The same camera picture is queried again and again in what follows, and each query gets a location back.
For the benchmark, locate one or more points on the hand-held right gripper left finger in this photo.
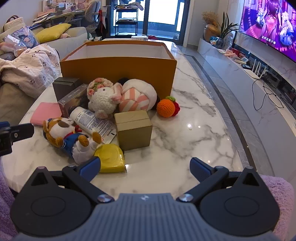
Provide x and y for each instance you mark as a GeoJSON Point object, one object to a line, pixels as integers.
{"type": "Point", "coordinates": [89, 168]}

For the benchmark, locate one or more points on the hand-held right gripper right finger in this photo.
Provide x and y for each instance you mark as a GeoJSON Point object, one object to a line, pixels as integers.
{"type": "Point", "coordinates": [200, 170]}

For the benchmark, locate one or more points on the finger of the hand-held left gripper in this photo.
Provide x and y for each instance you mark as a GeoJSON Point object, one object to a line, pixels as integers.
{"type": "Point", "coordinates": [23, 132]}

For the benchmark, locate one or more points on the yellow tape measure case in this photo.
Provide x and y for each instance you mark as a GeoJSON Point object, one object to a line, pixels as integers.
{"type": "Point", "coordinates": [111, 160]}

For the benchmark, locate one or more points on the white printed tube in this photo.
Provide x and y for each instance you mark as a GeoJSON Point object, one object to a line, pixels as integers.
{"type": "Point", "coordinates": [92, 121]}

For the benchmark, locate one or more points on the tan cardboard box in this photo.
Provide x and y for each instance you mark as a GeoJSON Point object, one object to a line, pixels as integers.
{"type": "Point", "coordinates": [134, 134]}

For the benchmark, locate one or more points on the orange cardboard box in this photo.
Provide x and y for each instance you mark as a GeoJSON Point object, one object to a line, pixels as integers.
{"type": "Point", "coordinates": [115, 69]}

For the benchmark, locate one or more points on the pink pouch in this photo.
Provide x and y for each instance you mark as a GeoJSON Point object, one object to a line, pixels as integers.
{"type": "Point", "coordinates": [45, 113]}

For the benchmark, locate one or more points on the plush dog toy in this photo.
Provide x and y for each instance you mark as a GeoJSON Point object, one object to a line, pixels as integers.
{"type": "Point", "coordinates": [61, 128]}

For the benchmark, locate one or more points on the dark grey box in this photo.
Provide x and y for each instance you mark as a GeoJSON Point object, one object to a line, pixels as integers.
{"type": "Point", "coordinates": [64, 89]}

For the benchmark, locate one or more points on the dark printed box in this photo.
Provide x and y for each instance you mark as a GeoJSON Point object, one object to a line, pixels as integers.
{"type": "Point", "coordinates": [74, 99]}

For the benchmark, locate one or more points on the white printed blanket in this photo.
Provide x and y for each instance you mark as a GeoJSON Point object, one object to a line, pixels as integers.
{"type": "Point", "coordinates": [30, 67]}

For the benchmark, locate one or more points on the red crocheted fruit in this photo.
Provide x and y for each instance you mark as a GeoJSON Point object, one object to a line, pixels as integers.
{"type": "Point", "coordinates": [177, 107]}

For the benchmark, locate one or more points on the white crocheted sheep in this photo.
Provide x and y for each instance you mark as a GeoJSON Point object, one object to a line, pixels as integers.
{"type": "Point", "coordinates": [101, 102]}

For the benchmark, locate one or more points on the crocheted orange fruit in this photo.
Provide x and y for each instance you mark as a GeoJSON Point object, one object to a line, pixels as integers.
{"type": "Point", "coordinates": [165, 107]}

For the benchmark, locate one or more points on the checkered grey cushion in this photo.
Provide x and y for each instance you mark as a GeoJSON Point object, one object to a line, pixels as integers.
{"type": "Point", "coordinates": [7, 56]}

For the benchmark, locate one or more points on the marble television console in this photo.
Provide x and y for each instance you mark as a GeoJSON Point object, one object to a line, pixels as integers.
{"type": "Point", "coordinates": [272, 129]}

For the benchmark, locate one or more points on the pink striped plush toy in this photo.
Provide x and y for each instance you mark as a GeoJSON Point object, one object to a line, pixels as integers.
{"type": "Point", "coordinates": [136, 97]}

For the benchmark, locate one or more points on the blue printed cushion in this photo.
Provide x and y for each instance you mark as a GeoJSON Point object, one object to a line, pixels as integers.
{"type": "Point", "coordinates": [25, 37]}

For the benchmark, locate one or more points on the yellow pillow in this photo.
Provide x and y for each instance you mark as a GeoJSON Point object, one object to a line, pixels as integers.
{"type": "Point", "coordinates": [52, 32]}

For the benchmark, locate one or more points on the grey sofa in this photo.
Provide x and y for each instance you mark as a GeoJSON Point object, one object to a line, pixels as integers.
{"type": "Point", "coordinates": [71, 37]}

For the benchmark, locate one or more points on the beige bag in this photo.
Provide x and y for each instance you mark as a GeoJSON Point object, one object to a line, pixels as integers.
{"type": "Point", "coordinates": [13, 23]}

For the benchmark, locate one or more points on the white router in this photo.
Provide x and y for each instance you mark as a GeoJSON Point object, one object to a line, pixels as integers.
{"type": "Point", "coordinates": [254, 73]}

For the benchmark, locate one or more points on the white booklet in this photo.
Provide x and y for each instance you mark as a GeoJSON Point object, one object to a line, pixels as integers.
{"type": "Point", "coordinates": [241, 60]}

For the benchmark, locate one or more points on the red box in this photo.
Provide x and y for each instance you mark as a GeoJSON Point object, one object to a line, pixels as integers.
{"type": "Point", "coordinates": [238, 52]}

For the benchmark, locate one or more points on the cluttered desk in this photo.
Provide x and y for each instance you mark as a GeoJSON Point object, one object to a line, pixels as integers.
{"type": "Point", "coordinates": [67, 15]}

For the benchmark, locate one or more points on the small white box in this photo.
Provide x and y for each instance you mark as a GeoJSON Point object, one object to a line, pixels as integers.
{"type": "Point", "coordinates": [140, 38]}

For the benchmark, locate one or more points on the gold vase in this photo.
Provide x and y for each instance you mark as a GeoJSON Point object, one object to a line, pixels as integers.
{"type": "Point", "coordinates": [210, 31]}

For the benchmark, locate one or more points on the grey office chair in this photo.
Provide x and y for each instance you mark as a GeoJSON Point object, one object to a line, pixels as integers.
{"type": "Point", "coordinates": [92, 11]}

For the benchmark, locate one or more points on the green potted plant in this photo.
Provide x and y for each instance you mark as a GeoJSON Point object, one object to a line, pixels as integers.
{"type": "Point", "coordinates": [225, 27]}

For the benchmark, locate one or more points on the black shelf rack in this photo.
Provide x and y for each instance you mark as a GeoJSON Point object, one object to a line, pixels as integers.
{"type": "Point", "coordinates": [126, 19]}

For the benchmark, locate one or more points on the dried flower bunch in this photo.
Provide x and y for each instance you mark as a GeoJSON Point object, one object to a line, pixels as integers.
{"type": "Point", "coordinates": [209, 17]}

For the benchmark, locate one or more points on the glass balcony door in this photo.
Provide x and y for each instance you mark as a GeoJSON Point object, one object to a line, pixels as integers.
{"type": "Point", "coordinates": [161, 14]}

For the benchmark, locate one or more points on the curved television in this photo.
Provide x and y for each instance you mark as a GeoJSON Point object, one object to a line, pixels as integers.
{"type": "Point", "coordinates": [266, 20]}

